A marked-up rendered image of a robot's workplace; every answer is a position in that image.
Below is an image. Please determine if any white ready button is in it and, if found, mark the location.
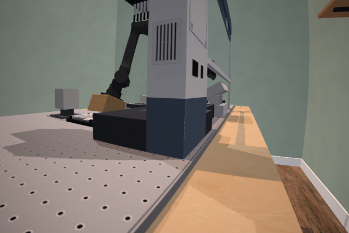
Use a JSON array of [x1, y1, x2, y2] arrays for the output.
[[50, 89, 81, 119]]

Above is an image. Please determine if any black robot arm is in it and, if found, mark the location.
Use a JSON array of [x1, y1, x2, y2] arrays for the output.
[[101, 20, 216, 100]]

